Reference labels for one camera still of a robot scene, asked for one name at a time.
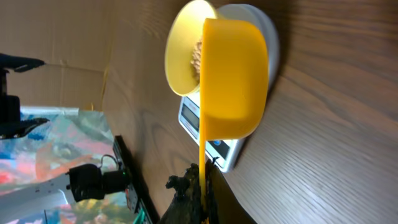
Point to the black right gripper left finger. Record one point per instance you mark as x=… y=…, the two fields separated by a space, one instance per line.
x=185 y=207

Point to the yellow plastic measuring scoop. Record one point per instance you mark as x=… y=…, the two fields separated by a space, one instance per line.
x=233 y=85

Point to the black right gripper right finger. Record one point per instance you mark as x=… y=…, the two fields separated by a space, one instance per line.
x=222 y=205

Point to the pale yellow bowl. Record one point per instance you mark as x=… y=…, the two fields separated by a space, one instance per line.
x=186 y=31

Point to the soybeans in bowl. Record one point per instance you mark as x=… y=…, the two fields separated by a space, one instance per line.
x=196 y=59

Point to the cardboard panel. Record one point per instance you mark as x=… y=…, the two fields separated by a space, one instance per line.
x=74 y=40

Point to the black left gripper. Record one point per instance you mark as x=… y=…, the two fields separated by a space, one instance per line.
x=11 y=125

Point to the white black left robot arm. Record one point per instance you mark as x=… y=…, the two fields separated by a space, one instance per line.
x=79 y=183

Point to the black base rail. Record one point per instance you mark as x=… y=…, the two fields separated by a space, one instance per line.
x=137 y=193

